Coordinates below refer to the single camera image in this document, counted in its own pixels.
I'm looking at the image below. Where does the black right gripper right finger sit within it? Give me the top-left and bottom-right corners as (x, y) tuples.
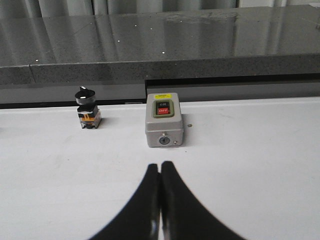
(160, 160), (246, 240)

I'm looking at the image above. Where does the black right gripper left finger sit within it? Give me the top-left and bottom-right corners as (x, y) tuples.
(94, 164), (160, 240)

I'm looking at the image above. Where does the dark granite counter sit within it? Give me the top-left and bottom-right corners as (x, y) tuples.
(0, 5), (320, 108)

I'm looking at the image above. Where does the grey curtain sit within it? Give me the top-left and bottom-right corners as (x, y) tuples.
(0, 0), (320, 19)

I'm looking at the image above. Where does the grey on-off switch box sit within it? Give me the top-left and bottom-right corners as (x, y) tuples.
(145, 92), (184, 148)

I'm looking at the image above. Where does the black rotary selector switch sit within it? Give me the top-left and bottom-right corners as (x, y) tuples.
(75, 86), (102, 129)

